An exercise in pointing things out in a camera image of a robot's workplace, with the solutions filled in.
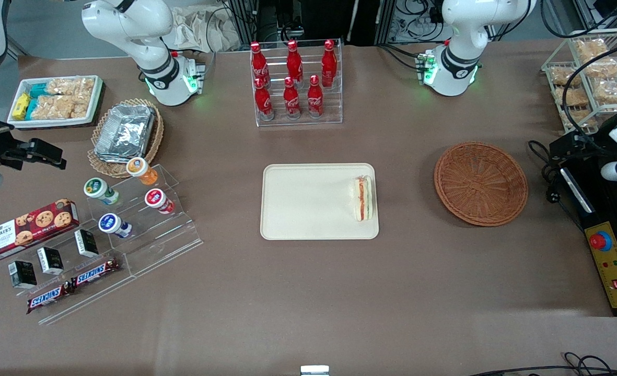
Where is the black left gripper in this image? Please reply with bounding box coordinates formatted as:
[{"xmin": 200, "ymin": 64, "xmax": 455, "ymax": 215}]
[{"xmin": 549, "ymin": 131, "xmax": 609, "ymax": 158}]

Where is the triangular sandwich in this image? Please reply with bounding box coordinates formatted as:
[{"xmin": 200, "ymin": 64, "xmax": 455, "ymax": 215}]
[{"xmin": 353, "ymin": 175, "xmax": 374, "ymax": 222}]

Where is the light tan wicker basket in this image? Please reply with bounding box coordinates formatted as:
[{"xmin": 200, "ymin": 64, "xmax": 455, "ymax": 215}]
[{"xmin": 88, "ymin": 98, "xmax": 165, "ymax": 179}]

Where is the white rectangular snack tray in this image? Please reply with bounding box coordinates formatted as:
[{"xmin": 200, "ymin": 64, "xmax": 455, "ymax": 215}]
[{"xmin": 7, "ymin": 75, "xmax": 104, "ymax": 128}]

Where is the brown round wicker basket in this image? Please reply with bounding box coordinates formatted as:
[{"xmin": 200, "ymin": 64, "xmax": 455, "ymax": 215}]
[{"xmin": 434, "ymin": 142, "xmax": 529, "ymax": 227}]

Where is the cream rectangular serving tray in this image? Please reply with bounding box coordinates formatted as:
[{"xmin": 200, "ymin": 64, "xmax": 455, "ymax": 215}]
[{"xmin": 260, "ymin": 163, "xmax": 380, "ymax": 241}]

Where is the clear rice cracker bag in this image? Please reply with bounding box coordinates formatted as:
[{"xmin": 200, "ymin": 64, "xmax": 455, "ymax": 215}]
[
  {"xmin": 593, "ymin": 81, "xmax": 617, "ymax": 105},
  {"xmin": 46, "ymin": 77, "xmax": 96, "ymax": 97},
  {"xmin": 30, "ymin": 95, "xmax": 89, "ymax": 120},
  {"xmin": 585, "ymin": 57, "xmax": 617, "ymax": 79},
  {"xmin": 550, "ymin": 65, "xmax": 583, "ymax": 87},
  {"xmin": 562, "ymin": 107, "xmax": 599, "ymax": 128},
  {"xmin": 555, "ymin": 86, "xmax": 591, "ymax": 108},
  {"xmin": 574, "ymin": 39, "xmax": 609, "ymax": 63}
]

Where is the yellow snack packet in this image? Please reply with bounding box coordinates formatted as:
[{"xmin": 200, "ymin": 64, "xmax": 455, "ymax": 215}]
[{"xmin": 13, "ymin": 93, "xmax": 31, "ymax": 120}]

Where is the black equipment platform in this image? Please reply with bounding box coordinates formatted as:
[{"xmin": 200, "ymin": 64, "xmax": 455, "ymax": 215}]
[{"xmin": 559, "ymin": 157, "xmax": 617, "ymax": 318}]

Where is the green lid gum jar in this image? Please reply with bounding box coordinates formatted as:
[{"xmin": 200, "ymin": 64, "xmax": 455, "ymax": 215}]
[{"xmin": 84, "ymin": 178, "xmax": 121, "ymax": 206}]

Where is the red Walkers cookie box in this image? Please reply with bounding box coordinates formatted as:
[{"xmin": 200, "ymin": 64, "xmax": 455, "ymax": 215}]
[{"xmin": 0, "ymin": 198, "xmax": 80, "ymax": 263}]

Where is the foil container stack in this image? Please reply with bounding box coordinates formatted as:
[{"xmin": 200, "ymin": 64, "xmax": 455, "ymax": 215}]
[{"xmin": 94, "ymin": 104, "xmax": 156, "ymax": 162}]

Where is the small black box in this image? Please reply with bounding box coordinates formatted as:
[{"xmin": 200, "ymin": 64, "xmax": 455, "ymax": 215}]
[
  {"xmin": 74, "ymin": 229, "xmax": 100, "ymax": 258},
  {"xmin": 37, "ymin": 246, "xmax": 64, "ymax": 276},
  {"xmin": 8, "ymin": 260, "xmax": 38, "ymax": 289}
]

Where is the blue lid gum jar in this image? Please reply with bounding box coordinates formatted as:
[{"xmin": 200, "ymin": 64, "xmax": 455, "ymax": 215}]
[{"xmin": 98, "ymin": 213, "xmax": 133, "ymax": 239}]

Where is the orange lid gum jar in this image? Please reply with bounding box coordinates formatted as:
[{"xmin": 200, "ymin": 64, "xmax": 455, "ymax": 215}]
[{"xmin": 126, "ymin": 157, "xmax": 159, "ymax": 186}]

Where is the yellow emergency stop control box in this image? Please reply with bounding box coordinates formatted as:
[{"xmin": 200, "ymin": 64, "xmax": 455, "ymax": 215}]
[{"xmin": 584, "ymin": 222, "xmax": 617, "ymax": 310}]

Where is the red lid gum jar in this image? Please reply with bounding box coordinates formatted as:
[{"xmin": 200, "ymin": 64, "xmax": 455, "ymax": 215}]
[{"xmin": 145, "ymin": 189, "xmax": 175, "ymax": 215}]

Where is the Snickers chocolate bar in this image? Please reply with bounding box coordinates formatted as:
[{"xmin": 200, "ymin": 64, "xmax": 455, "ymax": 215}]
[
  {"xmin": 71, "ymin": 257, "xmax": 121, "ymax": 289},
  {"xmin": 26, "ymin": 282, "xmax": 75, "ymax": 314}
]

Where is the clear acrylic stepped stand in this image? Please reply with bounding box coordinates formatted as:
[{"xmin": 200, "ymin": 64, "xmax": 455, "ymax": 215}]
[
  {"xmin": 0, "ymin": 219, "xmax": 134, "ymax": 325},
  {"xmin": 85, "ymin": 164, "xmax": 204, "ymax": 278}
]

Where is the beige crumpled cloth bag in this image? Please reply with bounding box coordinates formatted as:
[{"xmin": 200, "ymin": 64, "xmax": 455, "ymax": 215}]
[{"xmin": 165, "ymin": 5, "xmax": 236, "ymax": 53}]

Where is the red cola bottle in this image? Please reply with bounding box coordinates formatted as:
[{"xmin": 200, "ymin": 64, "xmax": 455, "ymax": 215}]
[
  {"xmin": 254, "ymin": 77, "xmax": 275, "ymax": 121},
  {"xmin": 321, "ymin": 39, "xmax": 337, "ymax": 88},
  {"xmin": 283, "ymin": 77, "xmax": 301, "ymax": 120},
  {"xmin": 250, "ymin": 42, "xmax": 271, "ymax": 87},
  {"xmin": 307, "ymin": 75, "xmax": 324, "ymax": 118},
  {"xmin": 286, "ymin": 39, "xmax": 304, "ymax": 87}
]

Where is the clear acrylic bottle rack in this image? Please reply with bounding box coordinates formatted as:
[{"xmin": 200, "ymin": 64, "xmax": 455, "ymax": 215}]
[{"xmin": 250, "ymin": 39, "xmax": 343, "ymax": 127}]

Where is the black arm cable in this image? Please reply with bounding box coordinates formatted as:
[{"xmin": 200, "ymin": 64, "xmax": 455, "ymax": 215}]
[{"xmin": 562, "ymin": 39, "xmax": 617, "ymax": 142}]

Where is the black cable with plug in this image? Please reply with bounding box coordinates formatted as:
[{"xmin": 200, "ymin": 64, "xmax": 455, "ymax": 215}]
[{"xmin": 528, "ymin": 140, "xmax": 586, "ymax": 230}]

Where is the black base cable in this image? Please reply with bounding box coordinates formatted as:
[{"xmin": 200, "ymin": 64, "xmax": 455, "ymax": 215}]
[{"xmin": 379, "ymin": 44, "xmax": 424, "ymax": 71}]

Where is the black looped cable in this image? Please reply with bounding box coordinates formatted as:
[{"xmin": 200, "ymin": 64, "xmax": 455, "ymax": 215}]
[{"xmin": 468, "ymin": 352, "xmax": 617, "ymax": 376}]

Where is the aluminium profile frame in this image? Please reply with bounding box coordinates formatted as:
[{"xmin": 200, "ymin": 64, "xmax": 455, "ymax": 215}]
[{"xmin": 374, "ymin": 0, "xmax": 397, "ymax": 45}]

